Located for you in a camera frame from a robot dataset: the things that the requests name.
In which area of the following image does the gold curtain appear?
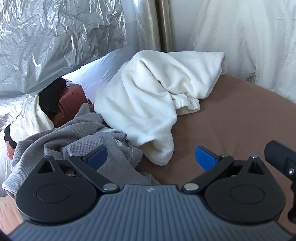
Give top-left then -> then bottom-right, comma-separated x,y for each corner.
154,0 -> 174,53

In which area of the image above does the dark cloth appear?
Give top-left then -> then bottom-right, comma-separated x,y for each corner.
4,124 -> 18,150

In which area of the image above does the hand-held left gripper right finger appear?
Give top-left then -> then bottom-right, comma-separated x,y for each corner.
181,146 -> 269,194

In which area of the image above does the pale yellow cloth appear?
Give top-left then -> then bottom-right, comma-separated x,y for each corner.
10,94 -> 55,142

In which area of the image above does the silver foil sheet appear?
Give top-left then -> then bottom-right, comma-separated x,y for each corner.
0,0 -> 162,131

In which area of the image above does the white fleece garment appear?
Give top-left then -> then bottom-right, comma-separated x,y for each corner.
94,49 -> 228,166

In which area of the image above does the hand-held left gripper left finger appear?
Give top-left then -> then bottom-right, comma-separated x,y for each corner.
35,146 -> 121,193

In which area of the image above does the red-brown suitcase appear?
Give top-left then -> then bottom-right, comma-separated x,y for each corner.
50,80 -> 93,128

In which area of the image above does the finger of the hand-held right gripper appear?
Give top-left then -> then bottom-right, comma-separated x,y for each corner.
264,140 -> 296,179

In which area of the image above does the grey waffle garment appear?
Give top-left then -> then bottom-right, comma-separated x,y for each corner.
2,103 -> 161,200

